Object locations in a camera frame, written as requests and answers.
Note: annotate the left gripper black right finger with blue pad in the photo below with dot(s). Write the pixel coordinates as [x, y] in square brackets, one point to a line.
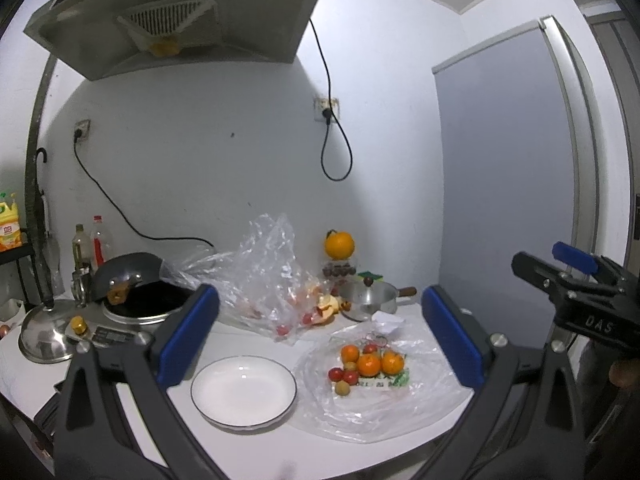
[523, 420]

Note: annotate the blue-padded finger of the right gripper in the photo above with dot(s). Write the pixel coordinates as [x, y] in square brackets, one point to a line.
[575, 258]

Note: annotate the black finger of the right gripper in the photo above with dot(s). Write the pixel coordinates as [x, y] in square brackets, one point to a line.
[540, 272]

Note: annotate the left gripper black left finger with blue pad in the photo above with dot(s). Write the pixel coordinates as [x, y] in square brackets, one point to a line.
[93, 438]

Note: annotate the mandarin orange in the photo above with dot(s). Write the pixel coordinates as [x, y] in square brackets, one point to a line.
[392, 363]
[350, 353]
[369, 365]

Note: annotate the small yellow fruit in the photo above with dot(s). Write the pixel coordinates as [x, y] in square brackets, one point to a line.
[342, 388]

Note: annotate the red cherry tomato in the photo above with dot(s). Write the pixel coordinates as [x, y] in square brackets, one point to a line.
[351, 377]
[336, 374]

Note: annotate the clear box dark fruits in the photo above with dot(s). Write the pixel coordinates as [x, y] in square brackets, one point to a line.
[339, 268]

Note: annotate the steel dome lid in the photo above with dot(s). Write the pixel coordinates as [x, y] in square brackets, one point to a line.
[43, 339]

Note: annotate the steel induction cooker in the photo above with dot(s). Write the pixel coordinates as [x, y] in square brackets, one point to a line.
[103, 328]

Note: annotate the grey refrigerator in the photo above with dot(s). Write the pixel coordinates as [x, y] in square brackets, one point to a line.
[520, 170]

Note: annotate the white plate dark rim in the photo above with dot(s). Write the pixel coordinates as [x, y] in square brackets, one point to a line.
[244, 393]

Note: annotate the white paper piece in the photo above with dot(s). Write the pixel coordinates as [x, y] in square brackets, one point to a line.
[387, 320]

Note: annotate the printed flat plastic bag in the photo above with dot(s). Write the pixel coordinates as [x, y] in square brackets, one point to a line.
[385, 406]

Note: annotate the black umbrella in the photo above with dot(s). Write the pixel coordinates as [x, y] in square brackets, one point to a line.
[39, 231]

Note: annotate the red cap bottle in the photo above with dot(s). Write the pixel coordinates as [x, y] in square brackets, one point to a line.
[101, 242]

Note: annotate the small steel pot with lid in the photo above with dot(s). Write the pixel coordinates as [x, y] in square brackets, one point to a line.
[367, 297]

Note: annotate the oil bottle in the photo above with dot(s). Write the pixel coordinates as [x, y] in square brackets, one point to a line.
[82, 249]

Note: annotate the yellow oil container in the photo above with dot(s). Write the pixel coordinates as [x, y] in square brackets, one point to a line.
[10, 225]

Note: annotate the large orange on stand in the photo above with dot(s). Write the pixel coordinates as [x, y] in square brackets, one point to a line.
[339, 245]

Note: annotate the crumpled clear plastic bag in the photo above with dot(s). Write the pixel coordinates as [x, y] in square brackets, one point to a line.
[260, 284]

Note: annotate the orange peel pieces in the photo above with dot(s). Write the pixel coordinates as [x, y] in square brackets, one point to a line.
[328, 308]

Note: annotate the steel range hood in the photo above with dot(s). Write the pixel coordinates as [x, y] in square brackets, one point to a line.
[104, 38]

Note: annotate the wall socket centre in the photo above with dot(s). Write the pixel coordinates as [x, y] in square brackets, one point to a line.
[326, 110]

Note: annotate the wall socket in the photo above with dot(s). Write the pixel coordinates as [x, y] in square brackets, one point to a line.
[326, 110]
[82, 130]

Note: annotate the wall socket left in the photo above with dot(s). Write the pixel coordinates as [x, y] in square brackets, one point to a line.
[82, 130]

